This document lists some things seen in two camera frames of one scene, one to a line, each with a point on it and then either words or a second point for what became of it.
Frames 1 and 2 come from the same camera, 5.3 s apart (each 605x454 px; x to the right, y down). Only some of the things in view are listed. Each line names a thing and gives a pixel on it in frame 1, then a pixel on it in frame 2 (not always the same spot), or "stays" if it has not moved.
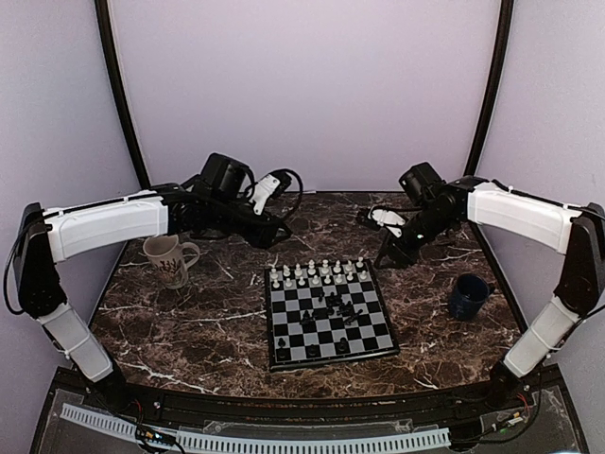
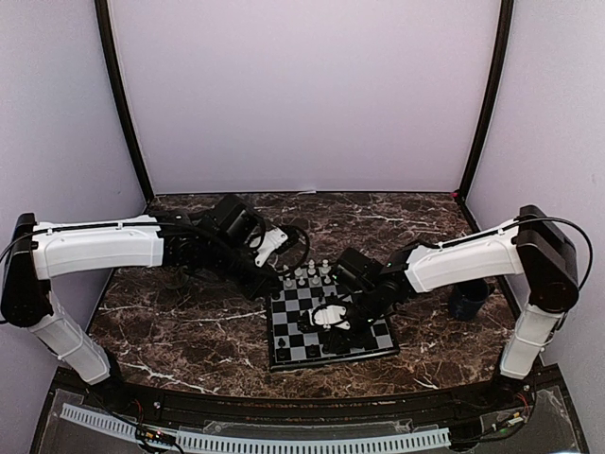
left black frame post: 102,18 stays
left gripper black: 261,236 to 262,285
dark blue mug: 470,293 stays
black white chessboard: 325,313 stays
